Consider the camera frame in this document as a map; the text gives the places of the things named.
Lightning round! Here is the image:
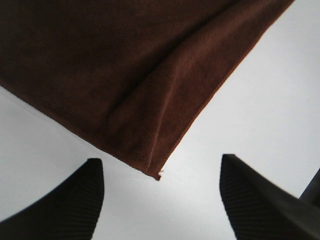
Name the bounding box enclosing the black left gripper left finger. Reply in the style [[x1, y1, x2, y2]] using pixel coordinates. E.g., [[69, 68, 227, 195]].
[[0, 158, 105, 240]]

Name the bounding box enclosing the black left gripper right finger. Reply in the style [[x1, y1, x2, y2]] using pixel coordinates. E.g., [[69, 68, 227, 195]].
[[219, 154, 320, 240]]

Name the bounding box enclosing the brown towel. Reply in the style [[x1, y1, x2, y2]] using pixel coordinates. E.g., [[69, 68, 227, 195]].
[[0, 0, 292, 180]]

